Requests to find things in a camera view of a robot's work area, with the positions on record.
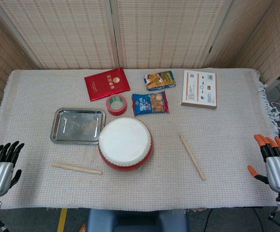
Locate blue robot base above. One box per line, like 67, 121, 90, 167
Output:
86, 208, 190, 232

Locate yellow blue snack pack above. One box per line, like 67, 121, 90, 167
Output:
143, 70, 177, 91

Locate blue biscuit bag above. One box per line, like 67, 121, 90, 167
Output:
131, 90, 170, 116

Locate red drum white skin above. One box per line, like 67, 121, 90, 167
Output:
98, 116, 154, 172

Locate wooden drumstick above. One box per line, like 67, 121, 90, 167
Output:
178, 133, 206, 181
51, 162, 103, 175

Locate beige woven table cloth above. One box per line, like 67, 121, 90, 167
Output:
0, 68, 280, 212

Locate red certificate booklet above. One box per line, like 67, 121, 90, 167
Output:
84, 67, 131, 102

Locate bamboo folding screen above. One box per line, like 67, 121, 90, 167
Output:
0, 0, 280, 104

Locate red tape roll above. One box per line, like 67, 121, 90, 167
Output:
105, 94, 128, 116

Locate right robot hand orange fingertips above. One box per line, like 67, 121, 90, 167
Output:
247, 134, 280, 194

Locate white orange cardboard box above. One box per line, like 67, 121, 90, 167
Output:
179, 70, 218, 110

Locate stainless steel tray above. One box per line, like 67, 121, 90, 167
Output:
49, 107, 106, 145

